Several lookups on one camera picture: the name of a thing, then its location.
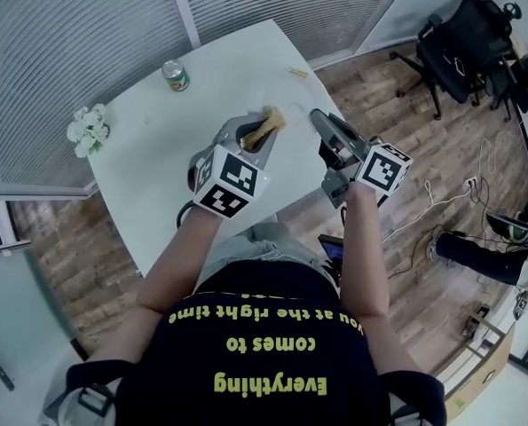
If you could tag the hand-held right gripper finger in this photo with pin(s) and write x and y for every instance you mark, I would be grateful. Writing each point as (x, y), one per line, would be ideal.
(334, 140)
(350, 129)

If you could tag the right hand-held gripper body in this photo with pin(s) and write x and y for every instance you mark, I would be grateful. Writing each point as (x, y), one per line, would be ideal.
(383, 167)

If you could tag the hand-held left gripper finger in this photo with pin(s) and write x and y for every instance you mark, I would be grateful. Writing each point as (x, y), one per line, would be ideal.
(263, 153)
(230, 129)

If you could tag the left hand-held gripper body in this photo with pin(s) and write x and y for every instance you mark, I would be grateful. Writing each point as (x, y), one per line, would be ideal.
(228, 180)

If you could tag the tan fuzzy brush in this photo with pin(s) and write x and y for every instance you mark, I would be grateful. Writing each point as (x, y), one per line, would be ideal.
(272, 118)

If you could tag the person's right forearm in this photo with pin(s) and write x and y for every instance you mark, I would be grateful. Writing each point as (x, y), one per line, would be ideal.
(363, 260)

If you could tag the person's left forearm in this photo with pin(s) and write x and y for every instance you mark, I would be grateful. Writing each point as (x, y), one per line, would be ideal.
(179, 260)

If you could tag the green drink can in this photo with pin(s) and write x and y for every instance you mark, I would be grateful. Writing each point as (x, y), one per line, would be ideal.
(176, 80)

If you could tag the white square table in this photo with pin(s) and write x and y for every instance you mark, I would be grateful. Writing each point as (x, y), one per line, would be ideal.
(157, 158)

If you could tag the yellow food sticks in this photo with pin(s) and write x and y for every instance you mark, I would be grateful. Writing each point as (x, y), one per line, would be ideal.
(298, 73)

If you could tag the person's grey trousers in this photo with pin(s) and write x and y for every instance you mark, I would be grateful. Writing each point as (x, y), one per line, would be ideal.
(263, 251)

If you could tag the white power strip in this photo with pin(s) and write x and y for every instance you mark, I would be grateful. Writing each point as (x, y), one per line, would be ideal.
(471, 182)

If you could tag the black phone with blue screen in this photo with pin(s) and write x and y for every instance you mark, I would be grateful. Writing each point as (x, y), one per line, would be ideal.
(332, 251)

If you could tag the white flower bouquet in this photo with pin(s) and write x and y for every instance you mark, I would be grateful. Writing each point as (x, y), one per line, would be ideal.
(87, 127)

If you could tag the person's black printed shirt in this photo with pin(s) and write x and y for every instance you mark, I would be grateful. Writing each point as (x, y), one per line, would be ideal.
(192, 362)

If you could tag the light wooden desk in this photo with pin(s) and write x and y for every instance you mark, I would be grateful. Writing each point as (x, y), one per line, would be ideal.
(490, 371)

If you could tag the frosted glass door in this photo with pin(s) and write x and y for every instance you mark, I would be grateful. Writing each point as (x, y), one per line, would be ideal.
(19, 326)

